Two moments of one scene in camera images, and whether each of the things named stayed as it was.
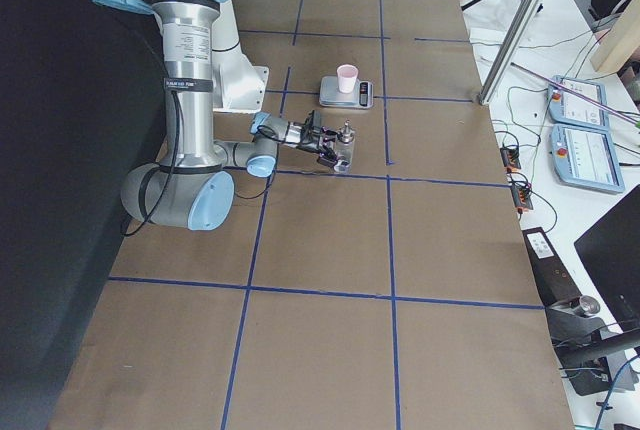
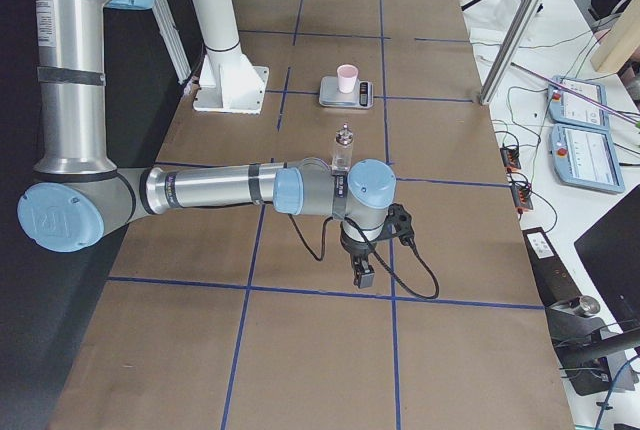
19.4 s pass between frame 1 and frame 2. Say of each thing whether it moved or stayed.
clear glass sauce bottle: stayed
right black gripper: moved
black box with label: stayed
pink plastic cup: stayed
